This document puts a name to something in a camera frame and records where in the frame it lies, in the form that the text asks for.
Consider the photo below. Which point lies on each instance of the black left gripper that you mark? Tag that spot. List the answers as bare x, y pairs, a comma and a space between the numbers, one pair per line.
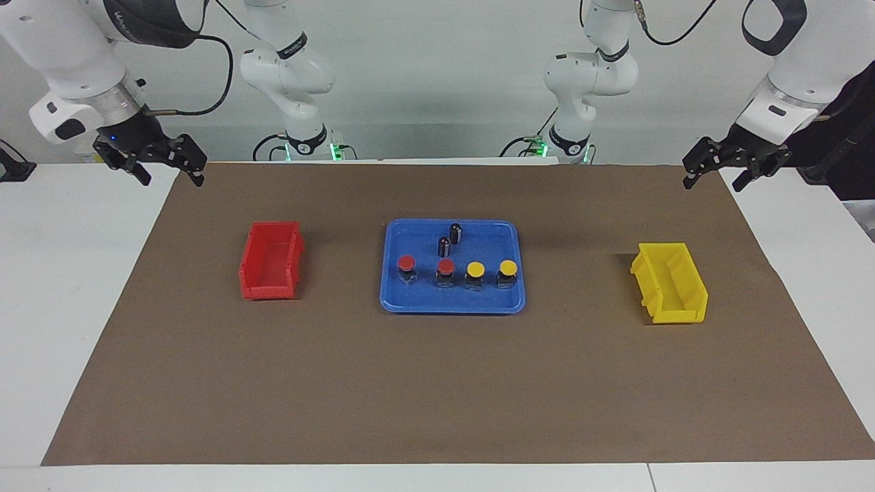
745, 152

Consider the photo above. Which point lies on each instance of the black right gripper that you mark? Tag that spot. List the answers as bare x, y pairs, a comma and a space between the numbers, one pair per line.
137, 140

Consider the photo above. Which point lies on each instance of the yellow push button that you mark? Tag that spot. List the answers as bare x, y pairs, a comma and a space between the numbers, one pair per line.
475, 269
507, 266

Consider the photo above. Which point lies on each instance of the red push button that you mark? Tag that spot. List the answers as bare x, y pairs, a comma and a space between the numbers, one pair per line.
406, 262
445, 266

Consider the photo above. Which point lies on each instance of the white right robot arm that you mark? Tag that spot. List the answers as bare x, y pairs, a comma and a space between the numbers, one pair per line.
68, 55

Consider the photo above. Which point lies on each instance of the yellow plastic bin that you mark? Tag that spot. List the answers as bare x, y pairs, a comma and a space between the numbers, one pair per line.
673, 287

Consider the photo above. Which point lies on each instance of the red plastic bin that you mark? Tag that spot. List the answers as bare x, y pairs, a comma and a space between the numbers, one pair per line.
273, 266

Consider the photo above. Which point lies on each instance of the small black cylinder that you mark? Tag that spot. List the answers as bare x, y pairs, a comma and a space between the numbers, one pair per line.
443, 247
456, 234

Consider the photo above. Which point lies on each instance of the blue plastic tray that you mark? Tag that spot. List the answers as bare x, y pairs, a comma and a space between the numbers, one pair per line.
424, 297

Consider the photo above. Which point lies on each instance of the brown table mat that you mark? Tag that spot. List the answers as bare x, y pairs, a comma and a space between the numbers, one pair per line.
437, 383

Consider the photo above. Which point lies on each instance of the black clamp mount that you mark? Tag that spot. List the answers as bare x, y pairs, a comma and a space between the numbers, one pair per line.
14, 167

